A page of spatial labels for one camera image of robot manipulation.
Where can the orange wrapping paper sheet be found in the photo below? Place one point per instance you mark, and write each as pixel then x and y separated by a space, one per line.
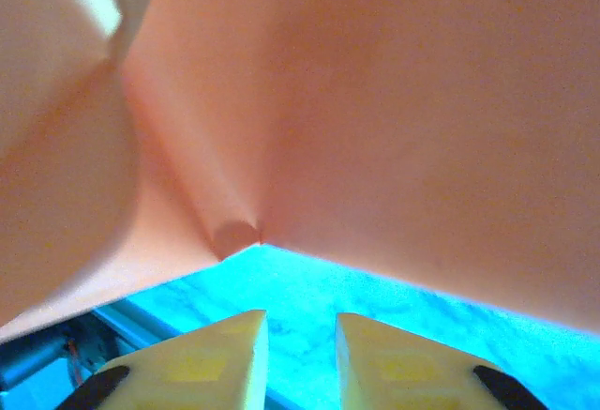
pixel 375 100

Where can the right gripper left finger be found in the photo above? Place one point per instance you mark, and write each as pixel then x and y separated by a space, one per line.
pixel 201 368

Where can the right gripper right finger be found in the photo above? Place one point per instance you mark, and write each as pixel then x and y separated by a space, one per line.
pixel 403 372

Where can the aluminium frame rail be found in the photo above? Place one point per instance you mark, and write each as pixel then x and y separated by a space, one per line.
pixel 140 325

